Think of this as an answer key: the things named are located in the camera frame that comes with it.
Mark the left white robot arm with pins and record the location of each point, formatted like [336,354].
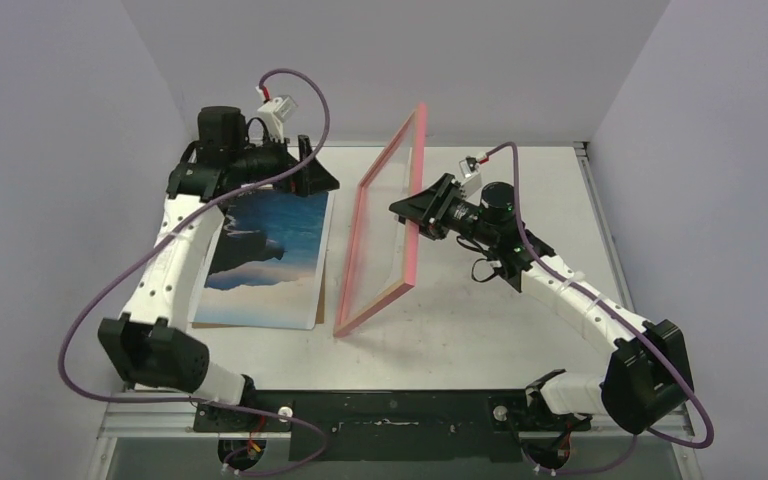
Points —
[148,343]

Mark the blue landscape photo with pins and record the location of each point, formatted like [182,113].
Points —
[268,266]

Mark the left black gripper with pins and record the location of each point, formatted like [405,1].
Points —
[311,179]

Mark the brown cardboard backing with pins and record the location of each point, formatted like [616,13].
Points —
[321,308]

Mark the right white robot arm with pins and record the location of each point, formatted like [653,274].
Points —
[647,374]

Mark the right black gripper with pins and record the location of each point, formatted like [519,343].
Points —
[437,207]

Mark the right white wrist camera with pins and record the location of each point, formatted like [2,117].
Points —
[469,176]

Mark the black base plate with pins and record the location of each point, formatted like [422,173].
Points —
[396,426]

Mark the pink picture frame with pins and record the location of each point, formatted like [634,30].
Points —
[381,261]

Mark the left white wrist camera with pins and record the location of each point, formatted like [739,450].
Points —
[277,111]

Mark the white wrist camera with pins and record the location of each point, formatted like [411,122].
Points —
[277,111]
[469,176]

